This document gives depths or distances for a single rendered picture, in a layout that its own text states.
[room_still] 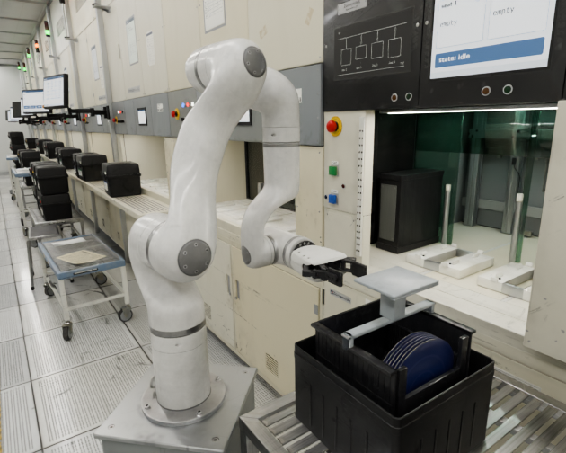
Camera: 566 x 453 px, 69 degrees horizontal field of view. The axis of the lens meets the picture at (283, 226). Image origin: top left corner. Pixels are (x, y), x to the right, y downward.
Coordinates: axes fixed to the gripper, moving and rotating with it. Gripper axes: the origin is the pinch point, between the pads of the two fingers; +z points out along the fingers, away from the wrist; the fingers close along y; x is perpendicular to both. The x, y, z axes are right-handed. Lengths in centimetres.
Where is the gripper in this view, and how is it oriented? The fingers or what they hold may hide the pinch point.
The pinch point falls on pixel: (349, 274)
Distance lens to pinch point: 87.8
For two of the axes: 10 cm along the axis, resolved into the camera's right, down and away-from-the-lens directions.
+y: -8.3, 1.5, -5.4
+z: 5.6, 2.0, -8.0
